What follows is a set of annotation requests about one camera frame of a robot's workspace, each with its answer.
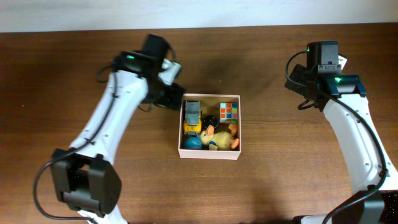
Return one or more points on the multicoloured puzzle cube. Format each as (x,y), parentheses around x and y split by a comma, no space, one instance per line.
(228,112)

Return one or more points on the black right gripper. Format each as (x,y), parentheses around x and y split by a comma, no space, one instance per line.
(299,74)

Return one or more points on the yellow grey toy dump truck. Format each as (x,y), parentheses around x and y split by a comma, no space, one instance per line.
(192,123)

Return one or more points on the yellow plush bunny toy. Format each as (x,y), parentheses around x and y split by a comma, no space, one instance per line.
(221,141)

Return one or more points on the blue robot ball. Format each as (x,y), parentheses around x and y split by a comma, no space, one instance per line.
(192,143)

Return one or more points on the pink open cardboard box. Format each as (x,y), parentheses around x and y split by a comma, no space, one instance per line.
(209,105)

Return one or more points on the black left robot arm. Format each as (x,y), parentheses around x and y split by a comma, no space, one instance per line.
(83,175)

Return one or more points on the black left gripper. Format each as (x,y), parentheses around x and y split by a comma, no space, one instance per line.
(175,103)

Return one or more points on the black round toy wheel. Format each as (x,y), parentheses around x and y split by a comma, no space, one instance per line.
(210,120)

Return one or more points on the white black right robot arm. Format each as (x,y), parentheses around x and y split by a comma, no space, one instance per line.
(342,98)

